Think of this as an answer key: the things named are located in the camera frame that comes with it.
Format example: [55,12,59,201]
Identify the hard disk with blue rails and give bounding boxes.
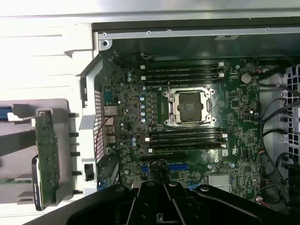
[0,100,15,122]

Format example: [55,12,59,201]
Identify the grey parts rack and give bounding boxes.
[0,98,83,208]

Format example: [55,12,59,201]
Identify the silver chipset heat sink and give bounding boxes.
[207,174,232,192]

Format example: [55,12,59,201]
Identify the green motherboard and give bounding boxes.
[100,52,262,202]

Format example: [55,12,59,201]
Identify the black open PC case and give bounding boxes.
[63,14,300,215]

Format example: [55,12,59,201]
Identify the blue expansion slot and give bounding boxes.
[141,163,189,173]

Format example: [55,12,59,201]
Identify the metal CPU socket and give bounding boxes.
[162,87,216,128]

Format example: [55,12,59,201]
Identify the thin socket locking lever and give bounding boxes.
[166,81,174,118]

